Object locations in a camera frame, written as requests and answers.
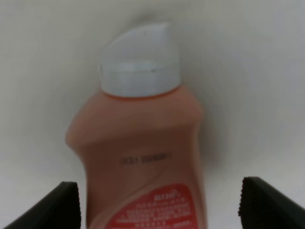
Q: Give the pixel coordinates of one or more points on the pink lotion bottle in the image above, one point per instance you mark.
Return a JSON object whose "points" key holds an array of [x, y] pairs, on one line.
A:
{"points": [[138, 138]]}

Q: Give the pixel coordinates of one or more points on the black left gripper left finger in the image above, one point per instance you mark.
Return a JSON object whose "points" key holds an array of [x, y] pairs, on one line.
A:
{"points": [[60, 209]]}

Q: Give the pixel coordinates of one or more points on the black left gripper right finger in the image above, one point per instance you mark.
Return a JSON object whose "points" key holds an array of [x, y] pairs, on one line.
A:
{"points": [[264, 207]]}

